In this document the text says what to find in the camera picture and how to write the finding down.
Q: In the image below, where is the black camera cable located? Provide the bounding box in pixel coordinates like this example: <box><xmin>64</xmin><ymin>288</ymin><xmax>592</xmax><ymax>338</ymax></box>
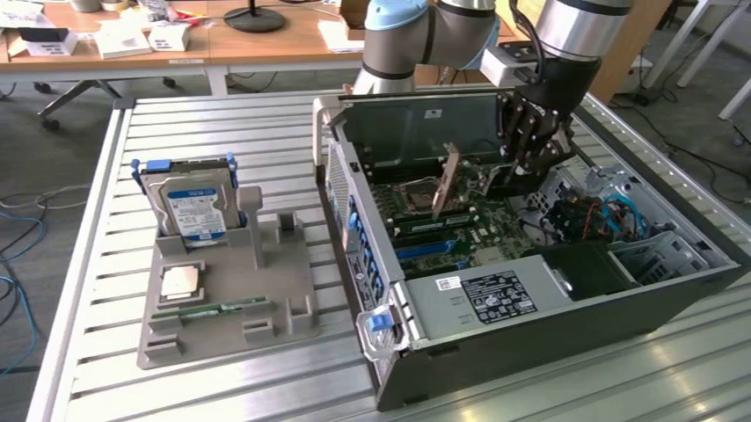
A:
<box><xmin>508</xmin><ymin>0</ymin><xmax>551</xmax><ymax>84</ymax></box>

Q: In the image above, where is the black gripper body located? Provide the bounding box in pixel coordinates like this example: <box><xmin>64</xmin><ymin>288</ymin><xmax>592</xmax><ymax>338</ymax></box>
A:
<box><xmin>515</xmin><ymin>55</ymin><xmax>603</xmax><ymax>122</ymax></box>

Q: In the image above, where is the red wire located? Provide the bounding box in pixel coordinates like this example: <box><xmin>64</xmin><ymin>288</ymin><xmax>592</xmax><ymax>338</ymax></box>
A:
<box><xmin>580</xmin><ymin>200</ymin><xmax>606</xmax><ymax>241</ymax></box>

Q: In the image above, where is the black office chair base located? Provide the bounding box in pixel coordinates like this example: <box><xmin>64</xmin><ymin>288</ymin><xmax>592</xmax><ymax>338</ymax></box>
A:
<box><xmin>34</xmin><ymin>76</ymin><xmax>179</xmax><ymax>129</ymax></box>

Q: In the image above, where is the white paper stack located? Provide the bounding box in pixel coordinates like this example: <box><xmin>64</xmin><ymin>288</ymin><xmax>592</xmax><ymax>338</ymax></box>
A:
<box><xmin>316</xmin><ymin>19</ymin><xmax>366</xmax><ymax>55</ymax></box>

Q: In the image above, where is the blue floor cable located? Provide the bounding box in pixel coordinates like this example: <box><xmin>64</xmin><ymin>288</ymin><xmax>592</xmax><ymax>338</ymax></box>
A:
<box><xmin>0</xmin><ymin>209</ymin><xmax>47</xmax><ymax>377</ymax></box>

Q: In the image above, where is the white box with labels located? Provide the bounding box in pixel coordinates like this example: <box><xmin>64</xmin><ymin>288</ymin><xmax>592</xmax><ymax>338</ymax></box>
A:
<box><xmin>146</xmin><ymin>21</ymin><xmax>192</xmax><ymax>53</ymax></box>

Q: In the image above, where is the long expansion slot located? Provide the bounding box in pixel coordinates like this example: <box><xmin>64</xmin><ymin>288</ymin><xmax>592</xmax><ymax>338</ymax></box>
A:
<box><xmin>395</xmin><ymin>239</ymin><xmax>460</xmax><ymax>260</ymax></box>

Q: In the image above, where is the blue data wire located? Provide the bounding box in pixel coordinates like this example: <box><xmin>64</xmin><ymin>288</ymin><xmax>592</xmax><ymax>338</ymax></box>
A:
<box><xmin>600</xmin><ymin>193</ymin><xmax>650</xmax><ymax>243</ymax></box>

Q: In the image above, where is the RAM stick with white label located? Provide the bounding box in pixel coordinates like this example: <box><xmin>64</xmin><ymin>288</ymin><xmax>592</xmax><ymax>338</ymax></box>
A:
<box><xmin>400</xmin><ymin>214</ymin><xmax>475</xmax><ymax>232</ymax></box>

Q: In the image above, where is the metal disk bay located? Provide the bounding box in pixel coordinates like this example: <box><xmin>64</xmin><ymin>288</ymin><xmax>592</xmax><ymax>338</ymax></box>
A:
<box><xmin>607</xmin><ymin>230</ymin><xmax>712</xmax><ymax>287</ymax></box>

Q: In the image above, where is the CPU socket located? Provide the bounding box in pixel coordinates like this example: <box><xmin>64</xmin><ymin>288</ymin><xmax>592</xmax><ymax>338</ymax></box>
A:
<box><xmin>398</xmin><ymin>178</ymin><xmax>442</xmax><ymax>215</ymax></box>

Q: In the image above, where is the grey floor cable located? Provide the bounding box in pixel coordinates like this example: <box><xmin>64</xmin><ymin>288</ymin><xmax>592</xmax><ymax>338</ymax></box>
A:
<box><xmin>0</xmin><ymin>183</ymin><xmax>92</xmax><ymax>211</ymax></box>

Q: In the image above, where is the grey power supply unit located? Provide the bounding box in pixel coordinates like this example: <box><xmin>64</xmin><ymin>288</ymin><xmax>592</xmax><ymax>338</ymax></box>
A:
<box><xmin>404</xmin><ymin>256</ymin><xmax>575</xmax><ymax>342</ymax></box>

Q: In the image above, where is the white printed paper sheet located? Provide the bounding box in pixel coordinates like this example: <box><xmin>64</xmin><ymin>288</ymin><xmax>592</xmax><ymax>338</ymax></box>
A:
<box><xmin>0</xmin><ymin>7</ymin><xmax>48</xmax><ymax>28</ymax></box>

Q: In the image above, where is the white box with black lid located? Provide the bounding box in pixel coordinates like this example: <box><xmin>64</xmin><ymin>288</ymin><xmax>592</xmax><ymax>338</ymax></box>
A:
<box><xmin>15</xmin><ymin>26</ymin><xmax>82</xmax><ymax>57</ymax></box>

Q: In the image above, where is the green bare RAM stick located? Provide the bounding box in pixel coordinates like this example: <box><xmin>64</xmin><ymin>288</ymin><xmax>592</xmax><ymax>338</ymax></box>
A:
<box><xmin>151</xmin><ymin>297</ymin><xmax>270</xmax><ymax>320</ymax></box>

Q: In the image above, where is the white floor device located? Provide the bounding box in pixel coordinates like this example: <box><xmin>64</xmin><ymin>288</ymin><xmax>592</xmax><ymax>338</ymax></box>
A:
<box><xmin>628</xmin><ymin>55</ymin><xmax>656</xmax><ymax>96</ymax></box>

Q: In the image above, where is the blue case latch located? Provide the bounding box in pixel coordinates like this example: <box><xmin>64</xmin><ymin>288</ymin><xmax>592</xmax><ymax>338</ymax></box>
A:
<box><xmin>363</xmin><ymin>314</ymin><xmax>394</xmax><ymax>338</ymax></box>

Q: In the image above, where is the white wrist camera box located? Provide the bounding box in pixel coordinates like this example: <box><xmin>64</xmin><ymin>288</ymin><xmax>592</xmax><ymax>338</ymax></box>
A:
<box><xmin>479</xmin><ymin>42</ymin><xmax>540</xmax><ymax>88</ymax></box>

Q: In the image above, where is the grey plastic parts rack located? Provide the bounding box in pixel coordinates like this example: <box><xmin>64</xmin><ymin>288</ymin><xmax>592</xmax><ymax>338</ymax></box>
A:
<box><xmin>136</xmin><ymin>185</ymin><xmax>324</xmax><ymax>370</ymax></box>

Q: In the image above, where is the silver CPU chip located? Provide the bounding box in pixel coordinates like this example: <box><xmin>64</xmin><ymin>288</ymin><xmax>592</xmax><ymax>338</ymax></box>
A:
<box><xmin>162</xmin><ymin>266</ymin><xmax>200</xmax><ymax>302</ymax></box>

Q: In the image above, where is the wooden desk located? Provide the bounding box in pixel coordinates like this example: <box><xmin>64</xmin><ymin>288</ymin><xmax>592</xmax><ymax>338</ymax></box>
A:
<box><xmin>0</xmin><ymin>0</ymin><xmax>532</xmax><ymax>98</ymax></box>

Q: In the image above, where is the white table leg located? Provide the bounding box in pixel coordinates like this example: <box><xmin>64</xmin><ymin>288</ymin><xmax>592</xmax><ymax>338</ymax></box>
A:
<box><xmin>718</xmin><ymin>78</ymin><xmax>751</xmax><ymax>120</ymax></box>

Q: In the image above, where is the black round lamp base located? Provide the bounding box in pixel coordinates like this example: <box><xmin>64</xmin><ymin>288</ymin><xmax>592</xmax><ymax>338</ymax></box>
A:
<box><xmin>222</xmin><ymin>0</ymin><xmax>288</xmax><ymax>34</ymax></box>

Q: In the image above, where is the hard disk in blue caddy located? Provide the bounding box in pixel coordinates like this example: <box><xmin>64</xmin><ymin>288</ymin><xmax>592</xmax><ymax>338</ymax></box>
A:
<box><xmin>130</xmin><ymin>152</ymin><xmax>240</xmax><ymax>247</ymax></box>

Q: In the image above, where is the white open box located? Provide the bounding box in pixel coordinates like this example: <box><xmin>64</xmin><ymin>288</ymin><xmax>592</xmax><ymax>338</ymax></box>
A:
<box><xmin>92</xmin><ymin>19</ymin><xmax>155</xmax><ymax>61</ymax></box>

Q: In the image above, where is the black open PC case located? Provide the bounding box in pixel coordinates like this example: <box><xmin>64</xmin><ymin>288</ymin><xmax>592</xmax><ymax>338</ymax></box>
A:
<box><xmin>312</xmin><ymin>77</ymin><xmax>744</xmax><ymax>412</ymax></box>

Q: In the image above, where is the white table frame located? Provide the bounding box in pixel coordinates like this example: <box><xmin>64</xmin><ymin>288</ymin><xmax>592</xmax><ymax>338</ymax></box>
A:
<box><xmin>642</xmin><ymin>0</ymin><xmax>751</xmax><ymax>89</ymax></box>

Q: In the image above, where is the graphics card with metal bracket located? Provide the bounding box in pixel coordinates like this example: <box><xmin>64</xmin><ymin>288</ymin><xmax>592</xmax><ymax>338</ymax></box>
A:
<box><xmin>431</xmin><ymin>141</ymin><xmax>544</xmax><ymax>221</ymax></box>

